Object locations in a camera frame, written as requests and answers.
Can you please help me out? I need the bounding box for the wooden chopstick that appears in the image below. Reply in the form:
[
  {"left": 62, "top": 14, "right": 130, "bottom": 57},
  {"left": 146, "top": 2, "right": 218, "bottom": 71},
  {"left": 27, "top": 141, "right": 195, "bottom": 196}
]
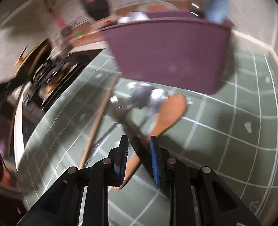
[{"left": 78, "top": 76, "right": 119, "bottom": 169}]

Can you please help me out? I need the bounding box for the brown wooden spoon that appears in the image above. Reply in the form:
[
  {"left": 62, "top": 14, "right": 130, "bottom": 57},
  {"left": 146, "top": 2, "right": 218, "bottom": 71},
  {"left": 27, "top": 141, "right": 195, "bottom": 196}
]
[{"left": 114, "top": 93, "right": 188, "bottom": 190}]

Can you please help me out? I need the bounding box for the gold pot lid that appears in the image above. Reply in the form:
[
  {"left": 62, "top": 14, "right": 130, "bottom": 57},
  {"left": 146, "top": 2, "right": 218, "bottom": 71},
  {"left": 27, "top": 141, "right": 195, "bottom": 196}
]
[{"left": 14, "top": 38, "right": 52, "bottom": 77}]

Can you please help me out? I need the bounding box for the stainless steel spoon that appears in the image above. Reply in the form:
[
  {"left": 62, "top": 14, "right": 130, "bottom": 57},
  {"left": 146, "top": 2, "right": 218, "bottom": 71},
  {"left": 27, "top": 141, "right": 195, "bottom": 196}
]
[{"left": 129, "top": 82, "right": 168, "bottom": 117}]

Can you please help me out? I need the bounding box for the purple utensil holder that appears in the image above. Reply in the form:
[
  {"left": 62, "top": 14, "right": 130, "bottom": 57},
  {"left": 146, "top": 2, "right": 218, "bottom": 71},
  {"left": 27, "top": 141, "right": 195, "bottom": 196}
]
[{"left": 101, "top": 10, "right": 234, "bottom": 94}]

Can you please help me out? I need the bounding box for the light blue rice scoop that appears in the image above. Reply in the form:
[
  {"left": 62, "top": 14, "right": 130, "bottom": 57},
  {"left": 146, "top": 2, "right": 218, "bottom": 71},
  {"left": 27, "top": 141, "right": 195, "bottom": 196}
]
[{"left": 204, "top": 0, "right": 230, "bottom": 24}]

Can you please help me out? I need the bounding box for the cartoon couple wall sticker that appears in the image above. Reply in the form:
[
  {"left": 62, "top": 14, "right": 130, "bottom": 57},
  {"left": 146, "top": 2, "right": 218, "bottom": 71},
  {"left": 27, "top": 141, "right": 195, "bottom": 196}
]
[{"left": 43, "top": 0, "right": 110, "bottom": 38}]

